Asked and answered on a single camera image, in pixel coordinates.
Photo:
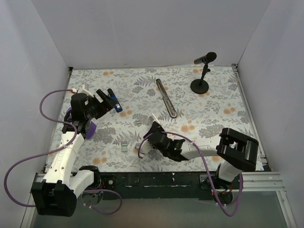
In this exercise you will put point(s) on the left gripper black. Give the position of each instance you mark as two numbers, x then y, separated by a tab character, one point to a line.
104	99

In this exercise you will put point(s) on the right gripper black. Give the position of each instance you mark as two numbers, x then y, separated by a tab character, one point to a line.
155	134

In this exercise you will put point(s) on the blue stapler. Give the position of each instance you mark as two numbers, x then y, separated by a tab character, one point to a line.
117	107

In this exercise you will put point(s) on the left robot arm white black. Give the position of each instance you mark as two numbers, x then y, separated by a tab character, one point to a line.
57	193

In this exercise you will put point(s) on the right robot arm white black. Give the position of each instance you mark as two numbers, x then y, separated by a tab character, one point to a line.
238	151

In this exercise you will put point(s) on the purple stapler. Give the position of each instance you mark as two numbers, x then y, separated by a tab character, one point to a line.
85	127

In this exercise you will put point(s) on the grey staple strip stack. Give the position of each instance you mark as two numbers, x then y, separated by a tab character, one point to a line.
124	146

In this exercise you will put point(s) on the black microphone on stand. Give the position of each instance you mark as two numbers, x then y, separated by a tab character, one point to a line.
200	86

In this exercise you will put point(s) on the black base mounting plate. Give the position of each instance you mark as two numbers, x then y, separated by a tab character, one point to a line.
203	192

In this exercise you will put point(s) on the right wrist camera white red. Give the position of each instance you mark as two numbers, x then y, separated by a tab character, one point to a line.
143	148

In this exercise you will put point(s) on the aluminium frame rail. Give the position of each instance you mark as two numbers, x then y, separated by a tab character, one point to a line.
252	181

